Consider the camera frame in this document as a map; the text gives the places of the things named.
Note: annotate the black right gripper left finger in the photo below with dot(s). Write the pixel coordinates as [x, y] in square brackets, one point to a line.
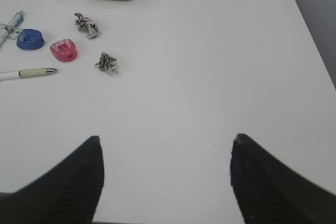
[68, 193]

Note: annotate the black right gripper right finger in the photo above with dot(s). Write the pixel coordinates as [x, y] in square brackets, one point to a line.
[268, 191]

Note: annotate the paper piece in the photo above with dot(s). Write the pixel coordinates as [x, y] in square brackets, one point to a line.
[107, 63]
[87, 24]

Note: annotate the white beige ballpoint pen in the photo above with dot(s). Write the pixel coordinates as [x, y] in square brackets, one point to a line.
[27, 73]

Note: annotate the pink pencil sharpener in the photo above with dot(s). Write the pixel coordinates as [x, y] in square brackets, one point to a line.
[64, 50]

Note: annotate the blue pencil sharpener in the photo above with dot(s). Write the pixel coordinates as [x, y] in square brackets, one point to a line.
[30, 39]

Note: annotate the blue grip ballpoint pen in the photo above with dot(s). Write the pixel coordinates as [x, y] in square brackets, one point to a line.
[18, 18]

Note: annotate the clear plastic ruler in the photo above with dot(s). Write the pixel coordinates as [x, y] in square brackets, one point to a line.
[10, 32]

